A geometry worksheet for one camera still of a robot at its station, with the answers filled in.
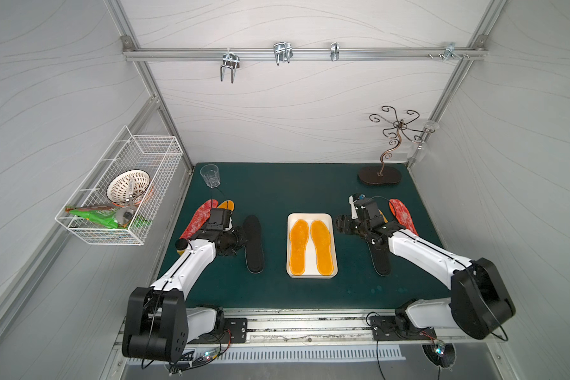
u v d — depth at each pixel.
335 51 0.78
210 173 1.11
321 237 0.93
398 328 0.68
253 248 0.86
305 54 0.79
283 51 0.76
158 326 0.40
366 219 0.68
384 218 1.01
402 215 1.01
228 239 0.77
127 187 0.65
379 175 1.15
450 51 0.77
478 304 0.41
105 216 0.55
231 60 0.78
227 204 1.04
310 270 0.87
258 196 1.07
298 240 0.93
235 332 0.73
